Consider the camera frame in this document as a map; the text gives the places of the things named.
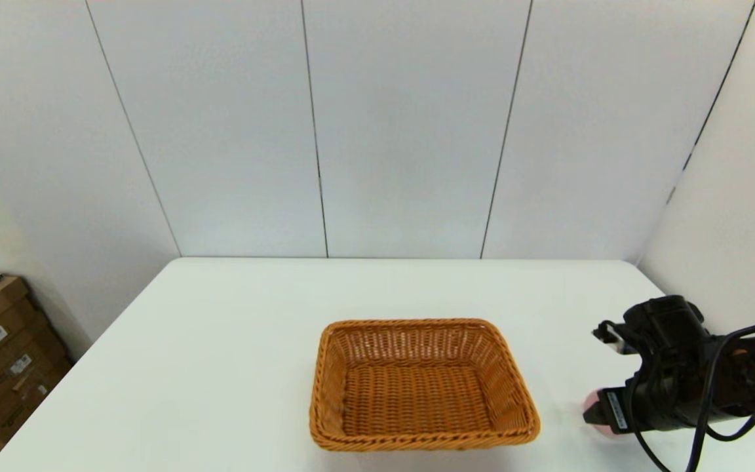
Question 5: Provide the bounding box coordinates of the pink peach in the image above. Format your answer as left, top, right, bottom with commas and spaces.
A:
582, 389, 622, 441

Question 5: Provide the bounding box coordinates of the orange woven wicker basket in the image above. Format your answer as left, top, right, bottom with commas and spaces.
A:
309, 318, 542, 453

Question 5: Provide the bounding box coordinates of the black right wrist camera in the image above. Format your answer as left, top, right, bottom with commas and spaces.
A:
591, 294, 710, 360

